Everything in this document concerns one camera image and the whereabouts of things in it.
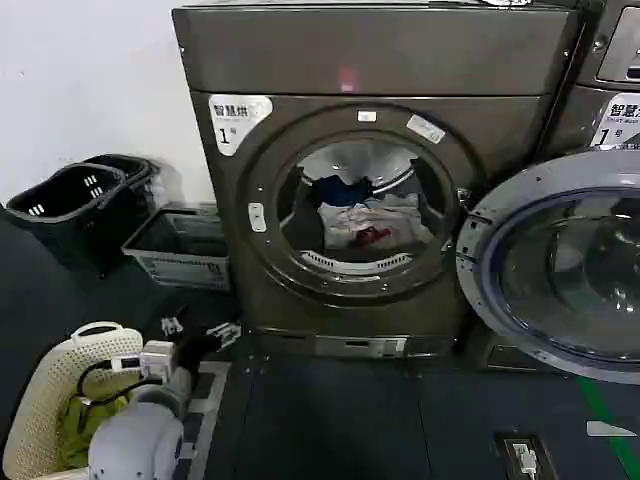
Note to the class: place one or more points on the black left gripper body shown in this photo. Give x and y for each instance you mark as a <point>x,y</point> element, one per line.
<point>196,350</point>

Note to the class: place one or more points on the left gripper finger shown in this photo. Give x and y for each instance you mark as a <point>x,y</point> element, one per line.
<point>224,334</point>
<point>172,326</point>

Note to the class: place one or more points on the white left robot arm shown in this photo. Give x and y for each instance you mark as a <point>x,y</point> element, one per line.
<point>140,435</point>

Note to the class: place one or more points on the grey plastic crate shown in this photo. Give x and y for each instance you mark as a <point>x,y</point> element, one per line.
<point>180,265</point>

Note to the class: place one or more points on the white perforated laundry basket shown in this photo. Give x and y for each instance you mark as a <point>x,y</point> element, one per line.
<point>55,370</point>

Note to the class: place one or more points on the green garment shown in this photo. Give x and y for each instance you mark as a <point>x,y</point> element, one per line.
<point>80,425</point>

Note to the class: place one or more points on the black plastic laundry basket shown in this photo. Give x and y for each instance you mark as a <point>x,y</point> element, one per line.
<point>65,220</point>
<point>137,167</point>

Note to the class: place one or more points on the white garment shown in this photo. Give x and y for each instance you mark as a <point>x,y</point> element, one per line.
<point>350,220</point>

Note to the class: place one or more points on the red cloth item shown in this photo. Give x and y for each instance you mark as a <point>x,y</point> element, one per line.
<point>367,235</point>

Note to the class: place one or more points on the blue garment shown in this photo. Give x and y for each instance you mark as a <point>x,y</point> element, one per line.
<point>340,189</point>

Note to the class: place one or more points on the grey front-load dryer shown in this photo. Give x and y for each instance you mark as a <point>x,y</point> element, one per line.
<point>350,65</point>

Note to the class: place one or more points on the floor socket box with plug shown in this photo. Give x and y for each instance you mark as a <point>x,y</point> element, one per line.
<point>520,455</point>

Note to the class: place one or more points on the round glass dryer door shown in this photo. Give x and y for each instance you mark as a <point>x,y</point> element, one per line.
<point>565,265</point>

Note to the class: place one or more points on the grey dryer with control panel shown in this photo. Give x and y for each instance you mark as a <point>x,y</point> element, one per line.
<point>612,60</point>

